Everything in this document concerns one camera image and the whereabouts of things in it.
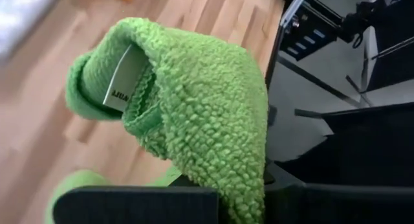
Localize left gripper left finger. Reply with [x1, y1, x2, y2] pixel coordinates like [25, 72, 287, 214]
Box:
[53, 175, 224, 224]

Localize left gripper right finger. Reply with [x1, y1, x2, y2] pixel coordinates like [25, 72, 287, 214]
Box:
[263, 164, 414, 224]

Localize black flat panel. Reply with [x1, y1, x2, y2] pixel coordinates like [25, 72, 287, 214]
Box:
[276, 102, 414, 186]

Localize black cabinet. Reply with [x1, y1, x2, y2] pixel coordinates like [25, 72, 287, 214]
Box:
[365, 0, 414, 93]

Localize black box with blue slots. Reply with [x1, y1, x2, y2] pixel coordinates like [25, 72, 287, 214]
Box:
[280, 8, 340, 62]

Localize silver aluminium extrusion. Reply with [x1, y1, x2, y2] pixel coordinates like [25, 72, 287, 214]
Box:
[279, 0, 311, 29]

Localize white canvas tote bag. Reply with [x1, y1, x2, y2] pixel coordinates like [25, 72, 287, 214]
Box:
[0, 0, 61, 62]

